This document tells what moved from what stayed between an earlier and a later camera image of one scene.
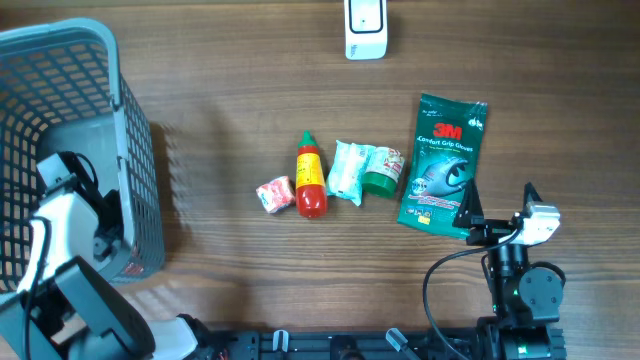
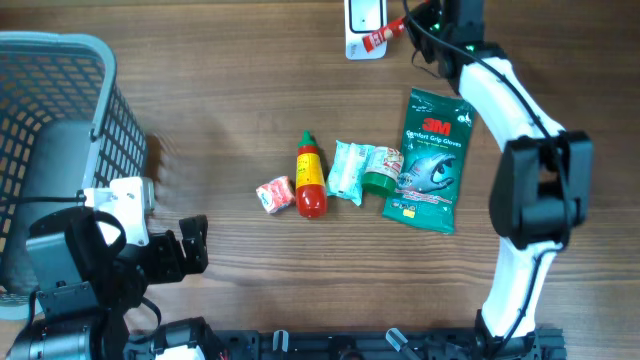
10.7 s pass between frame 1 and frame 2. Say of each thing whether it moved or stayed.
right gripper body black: moved
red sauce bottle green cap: stayed
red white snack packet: stayed
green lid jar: stayed
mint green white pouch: stayed
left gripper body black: moved
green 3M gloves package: moved
